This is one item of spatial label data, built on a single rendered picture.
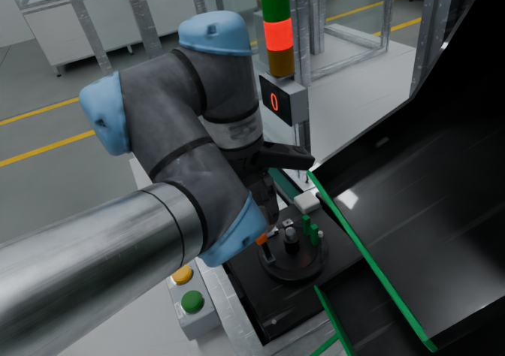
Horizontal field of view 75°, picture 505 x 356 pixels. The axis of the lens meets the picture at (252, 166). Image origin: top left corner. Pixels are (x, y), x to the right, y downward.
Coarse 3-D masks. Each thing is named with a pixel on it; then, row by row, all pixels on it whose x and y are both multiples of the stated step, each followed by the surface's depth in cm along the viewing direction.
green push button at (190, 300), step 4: (188, 292) 63; (192, 292) 63; (196, 292) 63; (184, 296) 62; (188, 296) 62; (192, 296) 62; (196, 296) 62; (200, 296) 62; (184, 300) 62; (188, 300) 62; (192, 300) 61; (196, 300) 61; (200, 300) 61; (184, 304) 61; (188, 304) 61; (192, 304) 61; (196, 304) 61; (200, 304) 61; (184, 308) 61; (188, 308) 60; (192, 308) 60; (196, 308) 61
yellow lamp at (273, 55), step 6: (270, 54) 62; (276, 54) 61; (282, 54) 60; (288, 54) 61; (270, 60) 62; (276, 60) 61; (282, 60) 61; (288, 60) 62; (294, 60) 63; (270, 66) 64; (276, 66) 62; (282, 66) 62; (288, 66) 62; (294, 66) 64; (270, 72) 65; (276, 72) 63; (282, 72) 63; (288, 72) 63
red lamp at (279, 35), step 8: (264, 24) 59; (272, 24) 57; (280, 24) 57; (288, 24) 58; (272, 32) 58; (280, 32) 58; (288, 32) 59; (272, 40) 59; (280, 40) 59; (288, 40) 59; (272, 48) 60; (280, 48) 60; (288, 48) 60
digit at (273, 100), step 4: (268, 88) 68; (272, 88) 66; (268, 92) 69; (272, 92) 67; (276, 92) 65; (268, 96) 70; (272, 96) 68; (276, 96) 66; (272, 100) 69; (276, 100) 67; (272, 104) 70; (276, 104) 68; (272, 108) 70; (276, 108) 68; (276, 112) 69; (280, 116) 68
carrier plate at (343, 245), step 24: (288, 216) 74; (312, 216) 73; (336, 240) 67; (240, 264) 66; (336, 264) 63; (264, 288) 61; (288, 288) 61; (312, 288) 60; (264, 312) 58; (288, 312) 57; (312, 312) 57
